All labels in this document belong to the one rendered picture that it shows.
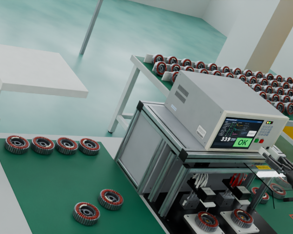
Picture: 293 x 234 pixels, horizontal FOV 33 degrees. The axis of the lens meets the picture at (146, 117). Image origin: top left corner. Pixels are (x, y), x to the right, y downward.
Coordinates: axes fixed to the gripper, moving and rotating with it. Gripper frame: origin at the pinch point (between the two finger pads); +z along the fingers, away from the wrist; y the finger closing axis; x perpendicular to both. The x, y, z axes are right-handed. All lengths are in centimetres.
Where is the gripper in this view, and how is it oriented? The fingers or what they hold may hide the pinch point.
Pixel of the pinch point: (268, 152)
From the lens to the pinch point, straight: 235.6
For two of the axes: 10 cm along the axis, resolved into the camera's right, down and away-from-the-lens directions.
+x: 3.7, -8.4, -4.1
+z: -4.9, -5.5, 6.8
